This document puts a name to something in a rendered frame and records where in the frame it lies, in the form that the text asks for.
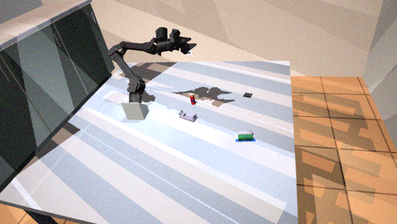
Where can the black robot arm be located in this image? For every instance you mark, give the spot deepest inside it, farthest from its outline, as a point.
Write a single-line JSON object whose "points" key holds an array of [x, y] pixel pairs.
{"points": [[137, 84]]}

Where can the red battery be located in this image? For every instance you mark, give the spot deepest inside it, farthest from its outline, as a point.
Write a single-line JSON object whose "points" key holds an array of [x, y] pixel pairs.
{"points": [[192, 98]]}

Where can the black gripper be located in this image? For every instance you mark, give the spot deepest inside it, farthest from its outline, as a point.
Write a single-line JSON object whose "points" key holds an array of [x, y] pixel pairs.
{"points": [[176, 42]]}

